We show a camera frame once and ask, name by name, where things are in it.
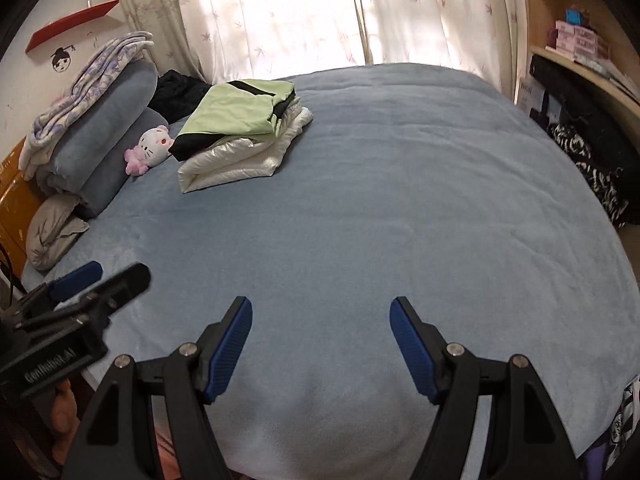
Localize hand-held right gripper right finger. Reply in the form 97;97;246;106
389;296;583;480

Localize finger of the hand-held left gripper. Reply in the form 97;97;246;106
25;262;152;331
22;261;104;306

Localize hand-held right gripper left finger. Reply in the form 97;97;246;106
60;296;253;480

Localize green and black hooded jacket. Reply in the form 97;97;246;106
167;79;297;162

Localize person's left hand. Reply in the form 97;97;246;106
50;377;83;440

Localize beige pillow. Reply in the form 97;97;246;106
25;194;91;272

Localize orange wooden headboard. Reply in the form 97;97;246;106
0;135;46;281

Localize small blue-grey pillow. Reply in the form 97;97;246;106
75;107;171;218

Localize pink and white plush toy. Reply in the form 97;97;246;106
124;124;173;177

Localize white puffer jacket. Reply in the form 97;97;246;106
177;105;315;194

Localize large blue-grey pillow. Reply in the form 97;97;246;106
42;60;160;196

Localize purple striped folded blanket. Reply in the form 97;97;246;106
19;31;156;178

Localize dark patterned cloth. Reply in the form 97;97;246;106
580;375;640;480

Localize black and white patterned cloth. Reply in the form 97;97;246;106
547;122;631;231

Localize white printed box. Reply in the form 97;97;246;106
515;77;563;126

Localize white floral curtain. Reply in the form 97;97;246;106
107;0;526;96

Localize wooden desk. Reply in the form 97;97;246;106
515;0;640;131

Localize white papers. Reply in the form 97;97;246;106
580;57;640;96

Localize stack of pink boxes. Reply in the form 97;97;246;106
554;20;611;61

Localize black cable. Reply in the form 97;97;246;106
0;245;26;306

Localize face wall sticker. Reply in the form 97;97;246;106
51;44;76;74

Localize red wall shelf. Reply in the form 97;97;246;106
26;0;121;53

